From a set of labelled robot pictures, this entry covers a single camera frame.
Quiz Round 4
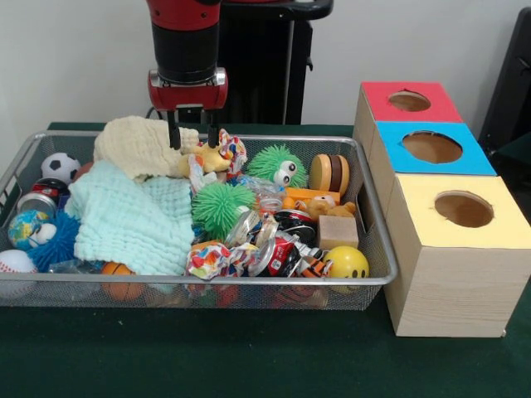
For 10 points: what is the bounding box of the dark green side-table cloth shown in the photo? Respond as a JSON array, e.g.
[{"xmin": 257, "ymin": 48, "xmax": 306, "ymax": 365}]
[{"xmin": 480, "ymin": 131, "xmax": 531, "ymax": 196}]

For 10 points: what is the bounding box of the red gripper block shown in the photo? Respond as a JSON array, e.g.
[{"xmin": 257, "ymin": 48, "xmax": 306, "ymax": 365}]
[{"xmin": 147, "ymin": 68, "xmax": 229, "ymax": 150}]

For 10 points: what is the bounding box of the black chair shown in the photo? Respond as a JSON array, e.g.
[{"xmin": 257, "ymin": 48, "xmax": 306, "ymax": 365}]
[{"xmin": 476, "ymin": 7, "xmax": 531, "ymax": 154}]

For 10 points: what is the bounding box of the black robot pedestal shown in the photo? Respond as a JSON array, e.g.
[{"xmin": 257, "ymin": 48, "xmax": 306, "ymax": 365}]
[{"xmin": 217, "ymin": 0, "xmax": 335, "ymax": 125}]

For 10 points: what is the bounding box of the small soccer ball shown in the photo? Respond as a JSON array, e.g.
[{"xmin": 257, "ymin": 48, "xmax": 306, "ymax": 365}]
[{"xmin": 40, "ymin": 152, "xmax": 82, "ymax": 183}]

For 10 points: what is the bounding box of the yellow smiley ball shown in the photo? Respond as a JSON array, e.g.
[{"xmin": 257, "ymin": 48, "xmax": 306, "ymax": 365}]
[{"xmin": 323, "ymin": 245, "xmax": 370, "ymax": 281}]

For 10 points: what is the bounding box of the blue spiky toy with eyes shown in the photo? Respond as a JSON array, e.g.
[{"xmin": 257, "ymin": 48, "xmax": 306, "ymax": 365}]
[{"xmin": 27, "ymin": 211, "xmax": 82, "ymax": 273}]

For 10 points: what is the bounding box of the wooden box with three holes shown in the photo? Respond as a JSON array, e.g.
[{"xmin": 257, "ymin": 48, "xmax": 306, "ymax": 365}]
[{"xmin": 354, "ymin": 80, "xmax": 531, "ymax": 337}]

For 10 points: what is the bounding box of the pale mint muslin cloth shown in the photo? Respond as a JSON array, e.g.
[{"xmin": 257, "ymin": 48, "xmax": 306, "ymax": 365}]
[{"xmin": 64, "ymin": 160, "xmax": 196, "ymax": 277}]

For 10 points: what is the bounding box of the green spiky toy with eyes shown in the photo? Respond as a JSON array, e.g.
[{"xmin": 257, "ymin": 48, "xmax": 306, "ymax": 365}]
[
  {"xmin": 191, "ymin": 182, "xmax": 256, "ymax": 241},
  {"xmin": 246, "ymin": 144, "xmax": 309, "ymax": 188}
]

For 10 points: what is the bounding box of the shallow clear mesh bin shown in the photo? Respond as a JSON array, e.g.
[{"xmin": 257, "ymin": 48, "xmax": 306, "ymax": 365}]
[{"xmin": 0, "ymin": 130, "xmax": 398, "ymax": 310}]

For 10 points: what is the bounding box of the yellow plush duck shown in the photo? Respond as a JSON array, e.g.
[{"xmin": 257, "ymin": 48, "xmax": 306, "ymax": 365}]
[{"xmin": 178, "ymin": 143, "xmax": 233, "ymax": 175}]

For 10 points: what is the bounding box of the small globe ball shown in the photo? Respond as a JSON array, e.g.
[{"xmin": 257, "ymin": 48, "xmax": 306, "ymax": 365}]
[{"xmin": 7, "ymin": 210, "xmax": 50, "ymax": 251}]

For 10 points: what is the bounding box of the dark green table cloth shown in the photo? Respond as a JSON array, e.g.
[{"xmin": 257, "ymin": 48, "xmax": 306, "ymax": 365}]
[{"xmin": 0, "ymin": 121, "xmax": 531, "ymax": 398}]

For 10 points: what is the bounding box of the wooden toy hamburger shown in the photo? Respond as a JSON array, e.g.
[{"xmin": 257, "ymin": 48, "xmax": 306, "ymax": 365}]
[{"xmin": 310, "ymin": 153, "xmax": 351, "ymax": 194}]

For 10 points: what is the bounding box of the cream muslin cloth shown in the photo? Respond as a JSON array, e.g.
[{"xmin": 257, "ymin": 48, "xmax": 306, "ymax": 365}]
[{"xmin": 93, "ymin": 115, "xmax": 200, "ymax": 183}]

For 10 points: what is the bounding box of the plain wooden cube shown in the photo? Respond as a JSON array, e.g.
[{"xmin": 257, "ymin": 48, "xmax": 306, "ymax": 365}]
[{"xmin": 318, "ymin": 215, "xmax": 360, "ymax": 250}]

